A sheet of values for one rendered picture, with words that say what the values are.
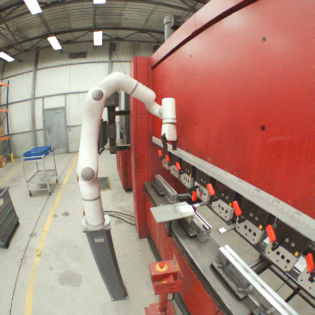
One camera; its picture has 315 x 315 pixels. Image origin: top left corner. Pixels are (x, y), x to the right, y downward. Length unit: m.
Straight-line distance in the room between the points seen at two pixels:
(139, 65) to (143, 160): 1.05
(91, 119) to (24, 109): 8.26
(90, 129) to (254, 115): 0.74
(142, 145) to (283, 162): 1.53
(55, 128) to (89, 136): 7.50
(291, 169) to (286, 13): 0.52
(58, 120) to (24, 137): 2.08
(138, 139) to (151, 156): 0.24
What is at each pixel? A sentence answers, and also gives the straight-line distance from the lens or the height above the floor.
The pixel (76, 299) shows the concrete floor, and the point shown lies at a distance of 1.95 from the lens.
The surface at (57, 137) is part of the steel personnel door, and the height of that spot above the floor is 0.79.
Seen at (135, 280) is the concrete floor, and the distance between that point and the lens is 1.97.
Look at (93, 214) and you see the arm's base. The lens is 1.03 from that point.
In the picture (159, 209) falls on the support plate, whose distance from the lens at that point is 1.21.
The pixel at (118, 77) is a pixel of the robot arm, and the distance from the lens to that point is 0.93.
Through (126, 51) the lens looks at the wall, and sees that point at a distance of 8.75.
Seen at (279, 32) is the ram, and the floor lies 1.96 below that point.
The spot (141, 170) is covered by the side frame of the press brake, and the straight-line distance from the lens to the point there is 1.91.
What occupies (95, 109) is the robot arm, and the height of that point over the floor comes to 1.68.
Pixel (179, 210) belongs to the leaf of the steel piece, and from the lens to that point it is 1.20.
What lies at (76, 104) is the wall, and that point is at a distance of 8.17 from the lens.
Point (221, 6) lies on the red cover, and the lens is 0.90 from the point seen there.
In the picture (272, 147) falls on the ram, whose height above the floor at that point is 1.56.
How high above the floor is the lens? 1.65
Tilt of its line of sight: 15 degrees down
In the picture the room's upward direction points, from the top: straight up
